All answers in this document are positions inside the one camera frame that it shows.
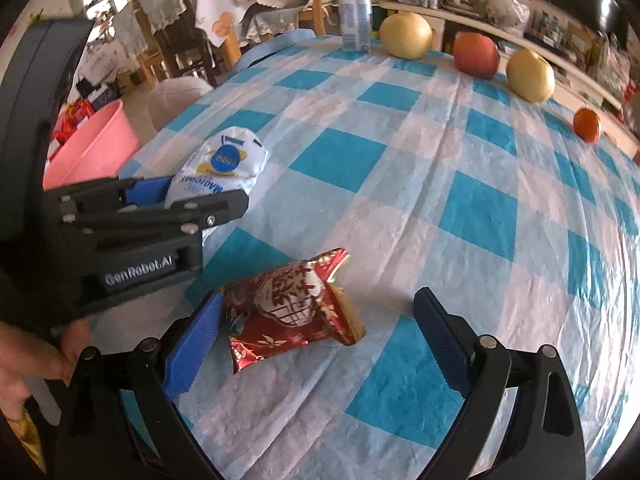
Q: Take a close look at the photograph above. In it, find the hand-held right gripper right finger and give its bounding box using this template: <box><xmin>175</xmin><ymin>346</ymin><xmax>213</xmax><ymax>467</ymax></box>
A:
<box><xmin>413</xmin><ymin>286</ymin><xmax>587</xmax><ymax>480</ymax></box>

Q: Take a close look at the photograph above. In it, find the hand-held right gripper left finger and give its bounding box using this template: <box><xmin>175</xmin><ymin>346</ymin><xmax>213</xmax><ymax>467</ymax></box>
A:
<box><xmin>52</xmin><ymin>290</ymin><xmax>228</xmax><ymax>480</ymax></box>

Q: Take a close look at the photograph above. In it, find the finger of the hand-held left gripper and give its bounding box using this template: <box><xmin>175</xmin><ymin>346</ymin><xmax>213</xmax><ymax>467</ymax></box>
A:
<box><xmin>44</xmin><ymin>176</ymin><xmax>173</xmax><ymax>213</ymax></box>
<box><xmin>60</xmin><ymin>191</ymin><xmax>250</xmax><ymax>241</ymax></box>

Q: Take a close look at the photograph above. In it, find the crushed clear plastic bottle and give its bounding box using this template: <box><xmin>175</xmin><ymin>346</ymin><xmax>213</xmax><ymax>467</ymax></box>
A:
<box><xmin>164</xmin><ymin>126</ymin><xmax>272</xmax><ymax>246</ymax></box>

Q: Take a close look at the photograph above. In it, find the pink plastic bin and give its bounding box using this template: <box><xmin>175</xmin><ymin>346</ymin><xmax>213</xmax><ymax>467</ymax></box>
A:
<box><xmin>42</xmin><ymin>99</ymin><xmax>143</xmax><ymax>192</ymax></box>

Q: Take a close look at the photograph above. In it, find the red patterned snack wrapper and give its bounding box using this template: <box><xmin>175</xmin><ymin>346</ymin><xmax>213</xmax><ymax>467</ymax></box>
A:
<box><xmin>220</xmin><ymin>247</ymin><xmax>368</xmax><ymax>373</ymax></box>

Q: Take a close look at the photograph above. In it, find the person's left hand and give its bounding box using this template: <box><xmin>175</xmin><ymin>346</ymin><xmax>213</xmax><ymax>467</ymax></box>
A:
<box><xmin>0</xmin><ymin>320</ymin><xmax>93</xmax><ymax>421</ymax></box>

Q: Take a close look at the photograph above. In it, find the grey round stool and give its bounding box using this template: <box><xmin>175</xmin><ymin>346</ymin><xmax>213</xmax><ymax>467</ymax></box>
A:
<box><xmin>149</xmin><ymin>77</ymin><xmax>215</xmax><ymax>133</ymax></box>

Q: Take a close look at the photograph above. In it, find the dark wooden chair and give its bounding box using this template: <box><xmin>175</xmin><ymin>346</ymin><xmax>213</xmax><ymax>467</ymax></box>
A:
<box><xmin>150</xmin><ymin>25</ymin><xmax>221</xmax><ymax>88</ymax></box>

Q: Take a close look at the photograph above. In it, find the blue checkered tablecloth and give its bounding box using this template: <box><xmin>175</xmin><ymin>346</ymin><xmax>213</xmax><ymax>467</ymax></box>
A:
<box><xmin>115</xmin><ymin>35</ymin><xmax>640</xmax><ymax>480</ymax></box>

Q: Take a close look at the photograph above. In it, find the blue chair back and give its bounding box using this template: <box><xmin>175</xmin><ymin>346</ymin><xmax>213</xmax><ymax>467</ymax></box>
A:
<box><xmin>235</xmin><ymin>30</ymin><xmax>317</xmax><ymax>73</ymax></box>

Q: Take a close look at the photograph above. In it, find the white cloth orange print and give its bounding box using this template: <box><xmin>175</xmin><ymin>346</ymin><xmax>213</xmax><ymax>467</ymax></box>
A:
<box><xmin>195</xmin><ymin>0</ymin><xmax>273</xmax><ymax>48</ymax></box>

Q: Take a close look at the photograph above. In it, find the white lace cloth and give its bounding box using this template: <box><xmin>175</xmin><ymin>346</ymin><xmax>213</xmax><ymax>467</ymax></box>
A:
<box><xmin>245</xmin><ymin>7</ymin><xmax>301</xmax><ymax>46</ymax></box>

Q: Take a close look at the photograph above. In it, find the white plastic bottle blue label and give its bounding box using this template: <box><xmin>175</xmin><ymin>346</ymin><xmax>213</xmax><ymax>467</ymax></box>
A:
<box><xmin>337</xmin><ymin>0</ymin><xmax>373</xmax><ymax>53</ymax></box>

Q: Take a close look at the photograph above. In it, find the orange tangerine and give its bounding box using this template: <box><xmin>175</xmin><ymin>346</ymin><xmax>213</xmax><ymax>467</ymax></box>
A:
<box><xmin>572</xmin><ymin>106</ymin><xmax>602</xmax><ymax>143</ymax></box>

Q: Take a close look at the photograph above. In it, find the large yellow pear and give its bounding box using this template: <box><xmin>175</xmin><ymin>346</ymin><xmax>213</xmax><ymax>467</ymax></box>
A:
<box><xmin>506</xmin><ymin>50</ymin><xmax>557</xmax><ymax>105</ymax></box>

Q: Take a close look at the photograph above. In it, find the red apple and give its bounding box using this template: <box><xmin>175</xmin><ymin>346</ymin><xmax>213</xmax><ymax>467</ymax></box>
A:
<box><xmin>453</xmin><ymin>31</ymin><xmax>501</xmax><ymax>80</ymax></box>

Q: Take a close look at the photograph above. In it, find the long white cabinet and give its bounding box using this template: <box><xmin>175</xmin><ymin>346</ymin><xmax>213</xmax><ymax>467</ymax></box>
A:
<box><xmin>372</xmin><ymin>0</ymin><xmax>640</xmax><ymax>161</ymax></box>

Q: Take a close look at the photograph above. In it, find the crinkled plastic bag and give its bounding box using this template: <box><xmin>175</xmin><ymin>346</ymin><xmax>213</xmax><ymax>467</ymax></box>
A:
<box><xmin>595</xmin><ymin>35</ymin><xmax>633</xmax><ymax>96</ymax></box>

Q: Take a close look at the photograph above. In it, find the clear plastic bag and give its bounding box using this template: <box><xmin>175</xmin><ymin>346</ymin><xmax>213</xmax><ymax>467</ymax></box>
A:
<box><xmin>482</xmin><ymin>0</ymin><xmax>531</xmax><ymax>26</ymax></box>

